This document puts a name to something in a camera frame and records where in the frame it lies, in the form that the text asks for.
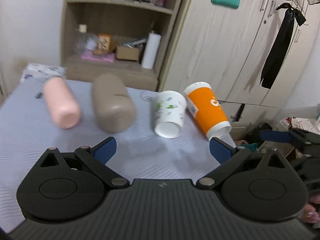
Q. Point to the pink flat box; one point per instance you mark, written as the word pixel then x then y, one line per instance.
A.
pixel 88 55

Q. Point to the taupe tumbler bottle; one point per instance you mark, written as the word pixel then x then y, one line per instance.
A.
pixel 114 109

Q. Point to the small cardboard box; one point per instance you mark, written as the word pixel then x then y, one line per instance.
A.
pixel 127 53

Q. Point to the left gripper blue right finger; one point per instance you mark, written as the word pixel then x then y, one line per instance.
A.
pixel 220 150

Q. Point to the white floral paper cup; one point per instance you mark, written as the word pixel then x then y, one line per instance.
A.
pixel 170 109

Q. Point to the purple white tissue pack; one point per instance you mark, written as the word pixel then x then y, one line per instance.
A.
pixel 42 71

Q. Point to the white paper towel roll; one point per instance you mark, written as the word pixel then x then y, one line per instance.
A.
pixel 151 50

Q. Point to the light blue table cloth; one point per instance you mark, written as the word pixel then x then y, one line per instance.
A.
pixel 27 131

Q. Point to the black hanging ribbon tie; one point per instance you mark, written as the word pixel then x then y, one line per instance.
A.
pixel 281 44

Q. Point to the wooden open shelf unit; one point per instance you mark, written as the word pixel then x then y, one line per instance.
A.
pixel 124 20

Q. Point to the orange Coco paper cup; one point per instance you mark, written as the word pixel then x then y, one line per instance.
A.
pixel 206 110

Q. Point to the clear bottle beige cap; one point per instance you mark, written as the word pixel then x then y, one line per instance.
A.
pixel 81 39

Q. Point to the orange printed small box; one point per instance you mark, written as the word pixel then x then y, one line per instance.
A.
pixel 104 42

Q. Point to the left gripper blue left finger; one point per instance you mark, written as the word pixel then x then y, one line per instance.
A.
pixel 105 150

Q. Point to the pink tumbler bottle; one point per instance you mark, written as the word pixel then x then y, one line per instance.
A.
pixel 62 105

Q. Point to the light wood wardrobe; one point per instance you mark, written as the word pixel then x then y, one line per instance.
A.
pixel 227 48

